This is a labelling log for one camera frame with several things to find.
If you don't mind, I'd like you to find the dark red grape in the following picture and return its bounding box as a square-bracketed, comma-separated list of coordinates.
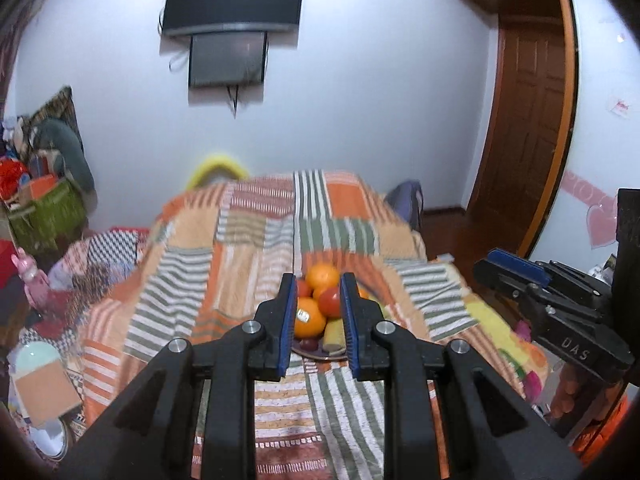
[299, 338, 319, 352]

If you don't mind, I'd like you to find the green cardboard box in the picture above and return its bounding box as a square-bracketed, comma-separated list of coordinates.
[6, 180, 87, 255]

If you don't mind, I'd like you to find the brown wooden door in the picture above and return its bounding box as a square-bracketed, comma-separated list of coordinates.
[470, 0, 576, 256]

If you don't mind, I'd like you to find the blue bag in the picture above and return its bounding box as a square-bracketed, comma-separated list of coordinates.
[384, 180, 423, 231]

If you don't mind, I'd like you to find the orange on plate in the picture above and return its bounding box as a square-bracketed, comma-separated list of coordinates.
[305, 262, 340, 290]

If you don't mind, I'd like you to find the red tomato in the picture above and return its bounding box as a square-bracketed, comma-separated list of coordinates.
[296, 278, 314, 298]
[318, 286, 342, 318]

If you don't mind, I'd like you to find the orange with sticker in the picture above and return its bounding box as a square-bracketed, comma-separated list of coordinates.
[294, 297, 326, 339]

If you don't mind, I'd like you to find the yellow pillow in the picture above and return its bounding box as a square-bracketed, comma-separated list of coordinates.
[186, 155, 250, 191]

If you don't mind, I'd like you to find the white wardrobe with stickers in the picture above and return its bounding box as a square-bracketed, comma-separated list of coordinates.
[530, 0, 639, 271]

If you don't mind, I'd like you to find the grey plush toy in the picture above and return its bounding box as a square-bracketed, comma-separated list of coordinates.
[32, 118, 94, 194]

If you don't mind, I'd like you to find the striped patchwork bedspread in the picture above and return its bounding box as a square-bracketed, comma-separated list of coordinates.
[82, 170, 548, 479]

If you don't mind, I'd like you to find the large yellow-green banana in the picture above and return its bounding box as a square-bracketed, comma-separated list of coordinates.
[321, 318, 346, 356]

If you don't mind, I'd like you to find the pink toy figure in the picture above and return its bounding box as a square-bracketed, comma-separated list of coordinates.
[11, 247, 50, 309]

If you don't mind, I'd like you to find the dark round plate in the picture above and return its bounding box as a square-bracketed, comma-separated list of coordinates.
[292, 339, 347, 362]

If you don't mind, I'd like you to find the right hand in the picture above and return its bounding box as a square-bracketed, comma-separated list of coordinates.
[550, 363, 589, 419]

